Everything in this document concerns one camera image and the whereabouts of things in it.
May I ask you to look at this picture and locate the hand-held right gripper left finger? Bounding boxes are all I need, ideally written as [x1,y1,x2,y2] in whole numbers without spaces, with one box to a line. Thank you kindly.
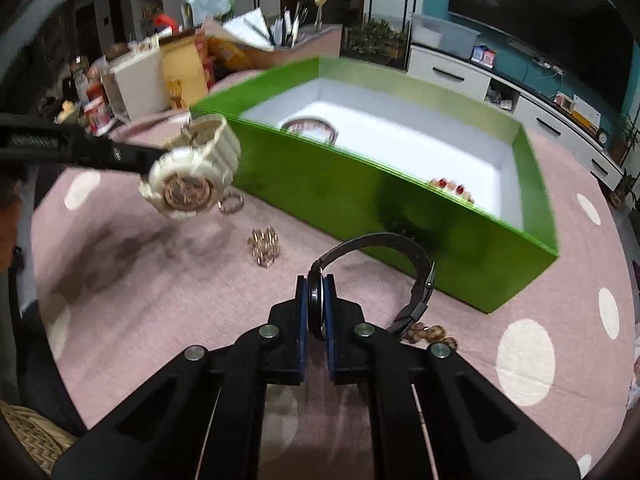
[52,275,311,480]

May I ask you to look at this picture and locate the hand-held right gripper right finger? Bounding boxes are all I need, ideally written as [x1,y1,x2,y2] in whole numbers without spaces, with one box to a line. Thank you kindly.
[322,274,583,480]

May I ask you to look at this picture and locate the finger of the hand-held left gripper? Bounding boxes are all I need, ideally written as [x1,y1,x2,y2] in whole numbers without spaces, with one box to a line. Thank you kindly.
[0,115,166,159]
[0,136,162,175]

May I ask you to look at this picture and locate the black wrist watch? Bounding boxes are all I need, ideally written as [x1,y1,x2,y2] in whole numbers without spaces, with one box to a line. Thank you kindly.
[306,232,437,341]

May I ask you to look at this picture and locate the cream wrist watch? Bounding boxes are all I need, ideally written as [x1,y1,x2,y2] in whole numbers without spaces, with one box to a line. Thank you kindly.
[138,115,242,219]

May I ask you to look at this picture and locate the brown wooden bead bracelet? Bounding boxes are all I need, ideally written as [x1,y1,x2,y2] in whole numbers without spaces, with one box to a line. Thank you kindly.
[400,322,458,352]

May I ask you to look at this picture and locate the green cardboard box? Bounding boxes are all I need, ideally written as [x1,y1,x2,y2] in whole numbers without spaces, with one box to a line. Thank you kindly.
[189,56,558,315]

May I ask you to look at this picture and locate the red and white bead bracelet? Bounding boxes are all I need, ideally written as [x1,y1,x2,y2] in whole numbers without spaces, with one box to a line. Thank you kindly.
[430,177,476,204]

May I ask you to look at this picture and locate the metal bangle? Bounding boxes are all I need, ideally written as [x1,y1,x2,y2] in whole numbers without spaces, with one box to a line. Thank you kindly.
[282,116,340,146]

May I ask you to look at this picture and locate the person's left hand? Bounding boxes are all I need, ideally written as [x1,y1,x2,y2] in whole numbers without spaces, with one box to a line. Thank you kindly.
[0,200,24,271]

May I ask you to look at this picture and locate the red and white cup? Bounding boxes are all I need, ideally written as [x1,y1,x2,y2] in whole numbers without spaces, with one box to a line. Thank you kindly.
[82,97,115,133]

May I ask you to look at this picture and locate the white carton box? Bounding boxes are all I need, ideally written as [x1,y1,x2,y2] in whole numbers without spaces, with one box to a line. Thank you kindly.
[102,50,171,121]

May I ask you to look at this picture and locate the yellow bear packet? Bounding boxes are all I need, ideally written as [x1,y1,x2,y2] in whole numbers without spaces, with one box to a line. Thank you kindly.
[160,40,210,111]

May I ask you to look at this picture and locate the orange snack bag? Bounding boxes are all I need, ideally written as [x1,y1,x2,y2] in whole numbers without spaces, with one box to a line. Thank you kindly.
[207,37,256,73]

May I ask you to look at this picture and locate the green and white packet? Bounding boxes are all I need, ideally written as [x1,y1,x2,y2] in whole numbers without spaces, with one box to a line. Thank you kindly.
[181,0,236,28]

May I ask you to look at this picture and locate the white paper sheet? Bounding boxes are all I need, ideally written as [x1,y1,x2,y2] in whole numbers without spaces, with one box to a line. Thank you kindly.
[202,7,276,53]

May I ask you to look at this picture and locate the black pencil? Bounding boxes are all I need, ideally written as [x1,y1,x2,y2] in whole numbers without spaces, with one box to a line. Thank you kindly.
[245,20,273,46]

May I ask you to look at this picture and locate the wicker basket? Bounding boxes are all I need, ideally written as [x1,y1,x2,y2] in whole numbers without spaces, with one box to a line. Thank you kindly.
[0,400,78,476]

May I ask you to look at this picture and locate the pink desk organizer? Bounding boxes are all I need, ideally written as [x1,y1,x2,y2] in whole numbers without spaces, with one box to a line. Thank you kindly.
[272,22,343,68]

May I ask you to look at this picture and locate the white television cabinet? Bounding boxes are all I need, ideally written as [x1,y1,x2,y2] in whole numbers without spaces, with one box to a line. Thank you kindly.
[407,42,626,191]

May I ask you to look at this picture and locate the bushy potted plant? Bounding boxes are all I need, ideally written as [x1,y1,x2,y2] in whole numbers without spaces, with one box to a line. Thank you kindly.
[345,19,407,68]

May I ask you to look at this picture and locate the clear plastic storage bin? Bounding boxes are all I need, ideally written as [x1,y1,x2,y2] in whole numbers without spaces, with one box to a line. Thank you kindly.
[411,12,482,61]

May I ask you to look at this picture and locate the blue and red card stands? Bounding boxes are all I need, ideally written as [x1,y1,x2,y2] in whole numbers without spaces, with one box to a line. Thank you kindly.
[471,44,498,67]

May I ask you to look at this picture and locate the small potted plant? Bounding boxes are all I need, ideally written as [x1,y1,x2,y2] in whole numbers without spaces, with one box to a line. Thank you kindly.
[612,167,640,209]

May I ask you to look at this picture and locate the yellow and white box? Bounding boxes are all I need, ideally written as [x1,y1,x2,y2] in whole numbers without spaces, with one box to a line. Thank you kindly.
[570,94,601,128]

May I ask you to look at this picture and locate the white power strip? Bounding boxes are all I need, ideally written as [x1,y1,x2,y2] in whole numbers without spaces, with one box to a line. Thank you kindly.
[532,57,566,76]

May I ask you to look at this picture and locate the tall potted plant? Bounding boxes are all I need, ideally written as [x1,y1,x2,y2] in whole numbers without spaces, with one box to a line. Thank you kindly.
[612,112,640,166]

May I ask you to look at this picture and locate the black television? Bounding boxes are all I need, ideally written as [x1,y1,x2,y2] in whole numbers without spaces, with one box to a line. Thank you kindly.
[447,0,631,68]

